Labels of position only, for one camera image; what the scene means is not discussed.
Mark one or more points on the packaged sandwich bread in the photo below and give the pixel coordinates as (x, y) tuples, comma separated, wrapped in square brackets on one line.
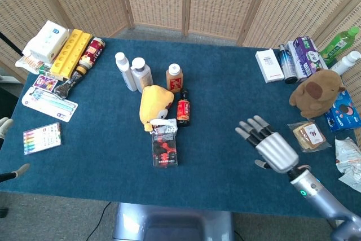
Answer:
[(308, 136)]

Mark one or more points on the orange bottle red label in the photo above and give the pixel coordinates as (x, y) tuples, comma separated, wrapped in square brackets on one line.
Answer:
[(174, 78)]

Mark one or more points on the green drink bottle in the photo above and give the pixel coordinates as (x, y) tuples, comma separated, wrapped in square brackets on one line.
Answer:
[(338, 44)]

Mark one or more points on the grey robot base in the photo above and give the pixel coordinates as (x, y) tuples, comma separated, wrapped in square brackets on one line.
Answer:
[(173, 225)]

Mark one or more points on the snack packet with sticks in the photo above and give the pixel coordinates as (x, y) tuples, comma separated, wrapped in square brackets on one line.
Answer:
[(29, 63)]

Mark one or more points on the white plastic bottle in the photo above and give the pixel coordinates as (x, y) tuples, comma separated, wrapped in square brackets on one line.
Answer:
[(124, 70)]

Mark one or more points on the colourful card pack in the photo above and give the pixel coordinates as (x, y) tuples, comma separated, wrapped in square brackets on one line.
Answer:
[(45, 82)]

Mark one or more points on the yellow plush toy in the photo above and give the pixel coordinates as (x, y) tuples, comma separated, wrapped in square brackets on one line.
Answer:
[(155, 105)]

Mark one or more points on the white tissue pack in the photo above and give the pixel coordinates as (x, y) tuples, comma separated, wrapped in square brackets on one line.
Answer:
[(48, 41)]

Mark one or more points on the brown capybara plush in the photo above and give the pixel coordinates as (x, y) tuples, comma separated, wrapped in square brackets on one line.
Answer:
[(314, 92)]

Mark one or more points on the dark sauce bottle red label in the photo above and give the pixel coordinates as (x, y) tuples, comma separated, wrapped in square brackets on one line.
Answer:
[(183, 109)]

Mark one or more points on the pepper grinder jar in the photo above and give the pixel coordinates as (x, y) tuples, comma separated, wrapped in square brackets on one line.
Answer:
[(70, 83)]

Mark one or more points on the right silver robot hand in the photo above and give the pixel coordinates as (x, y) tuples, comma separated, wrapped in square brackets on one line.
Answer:
[(277, 149)]

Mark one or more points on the red snack canister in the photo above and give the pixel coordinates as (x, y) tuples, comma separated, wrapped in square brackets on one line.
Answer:
[(91, 54)]

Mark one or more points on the dark blue spray can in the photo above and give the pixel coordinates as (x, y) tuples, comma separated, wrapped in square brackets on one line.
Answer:
[(287, 64)]

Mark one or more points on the coloured marker pen set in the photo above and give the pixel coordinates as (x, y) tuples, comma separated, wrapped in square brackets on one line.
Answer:
[(42, 138)]

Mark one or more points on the blue table cloth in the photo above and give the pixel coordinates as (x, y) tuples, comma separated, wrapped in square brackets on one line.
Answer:
[(169, 128)]

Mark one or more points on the red black packaged item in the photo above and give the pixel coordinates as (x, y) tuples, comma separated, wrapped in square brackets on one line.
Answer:
[(165, 146)]

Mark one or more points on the yellow block with holes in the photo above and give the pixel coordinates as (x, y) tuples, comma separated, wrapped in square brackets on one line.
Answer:
[(70, 54)]

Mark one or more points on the white carton box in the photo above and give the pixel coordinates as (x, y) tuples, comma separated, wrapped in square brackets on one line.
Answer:
[(269, 65)]

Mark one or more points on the crumpled white snack bag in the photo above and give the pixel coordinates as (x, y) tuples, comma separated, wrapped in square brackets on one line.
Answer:
[(348, 157)]

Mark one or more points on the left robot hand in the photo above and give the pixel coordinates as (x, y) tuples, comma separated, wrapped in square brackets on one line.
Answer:
[(5, 128)]

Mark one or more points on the purple tissue pack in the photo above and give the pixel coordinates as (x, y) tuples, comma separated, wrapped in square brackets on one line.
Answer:
[(306, 57)]

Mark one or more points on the toothbrush blister pack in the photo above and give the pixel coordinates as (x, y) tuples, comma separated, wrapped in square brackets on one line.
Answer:
[(49, 104)]

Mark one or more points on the white bottle with cap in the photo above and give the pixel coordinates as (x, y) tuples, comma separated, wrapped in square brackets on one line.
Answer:
[(345, 64)]

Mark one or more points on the wicker folding screen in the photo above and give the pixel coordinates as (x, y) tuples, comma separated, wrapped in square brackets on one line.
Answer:
[(180, 1)]

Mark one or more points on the pump lotion bottle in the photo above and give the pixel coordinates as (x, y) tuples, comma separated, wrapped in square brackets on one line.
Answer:
[(141, 75)]

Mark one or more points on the blue oreo cookie pack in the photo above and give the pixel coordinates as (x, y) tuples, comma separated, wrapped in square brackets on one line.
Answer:
[(342, 114)]

